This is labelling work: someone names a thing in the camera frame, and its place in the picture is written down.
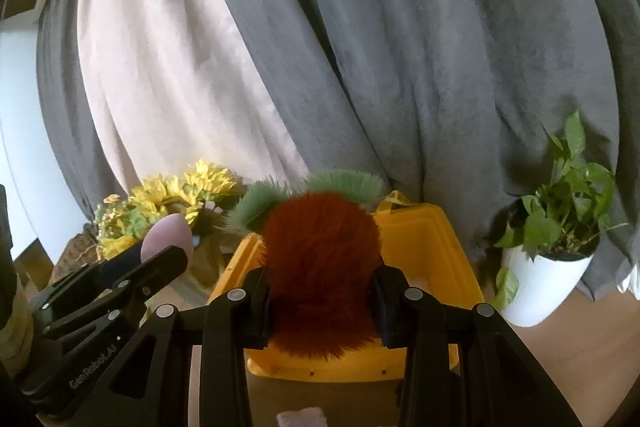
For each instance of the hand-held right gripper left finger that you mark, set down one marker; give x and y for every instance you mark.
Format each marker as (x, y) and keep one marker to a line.
(260, 312)

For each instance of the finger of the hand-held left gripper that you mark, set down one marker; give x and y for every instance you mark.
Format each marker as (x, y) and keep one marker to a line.
(160, 264)
(80, 279)

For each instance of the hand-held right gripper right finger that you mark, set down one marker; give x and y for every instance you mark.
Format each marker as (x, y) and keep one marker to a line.
(385, 312)

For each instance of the pink egg-shaped sponge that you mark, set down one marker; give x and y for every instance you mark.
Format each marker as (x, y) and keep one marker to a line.
(167, 234)

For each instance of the yellow plastic storage box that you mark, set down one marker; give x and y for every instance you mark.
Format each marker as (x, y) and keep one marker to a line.
(430, 247)

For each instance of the orange and green plush toy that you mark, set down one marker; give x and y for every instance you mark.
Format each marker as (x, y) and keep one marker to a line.
(320, 257)

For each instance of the clear glass vase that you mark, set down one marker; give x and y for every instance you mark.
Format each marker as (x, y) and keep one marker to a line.
(207, 267)

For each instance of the yellow sunflower bouquet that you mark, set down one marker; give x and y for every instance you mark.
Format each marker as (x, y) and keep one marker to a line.
(165, 194)

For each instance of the pale pink fuzzy cloth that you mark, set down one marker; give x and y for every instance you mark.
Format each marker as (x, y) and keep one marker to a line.
(300, 419)

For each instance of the grey curtain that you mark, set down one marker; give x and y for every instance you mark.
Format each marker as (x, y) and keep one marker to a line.
(425, 57)
(65, 122)

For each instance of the green plant in white pot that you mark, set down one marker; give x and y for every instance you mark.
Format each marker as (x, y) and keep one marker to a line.
(545, 277)

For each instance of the beige curtain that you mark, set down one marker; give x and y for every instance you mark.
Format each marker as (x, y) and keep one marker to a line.
(165, 72)

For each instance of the white sheer curtain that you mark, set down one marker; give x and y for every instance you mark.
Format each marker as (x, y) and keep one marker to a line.
(631, 279)

